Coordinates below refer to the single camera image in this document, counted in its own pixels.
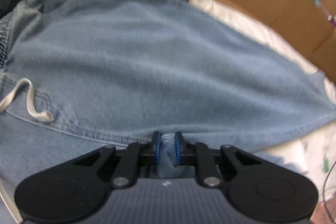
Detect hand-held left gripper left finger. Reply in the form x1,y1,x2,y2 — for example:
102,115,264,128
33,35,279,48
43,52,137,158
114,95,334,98
75,131,162,189

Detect light blue denim pants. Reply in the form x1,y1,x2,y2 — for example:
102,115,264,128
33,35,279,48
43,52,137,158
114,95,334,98
0,0,336,224

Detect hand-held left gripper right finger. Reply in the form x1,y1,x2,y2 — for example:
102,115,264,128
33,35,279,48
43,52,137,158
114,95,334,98
175,131,263,188

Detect person's bare leg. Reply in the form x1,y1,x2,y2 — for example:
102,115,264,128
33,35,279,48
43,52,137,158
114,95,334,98
311,202,336,224

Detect cream bear printed blanket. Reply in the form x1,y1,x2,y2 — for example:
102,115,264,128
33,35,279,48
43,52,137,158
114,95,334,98
0,0,336,224

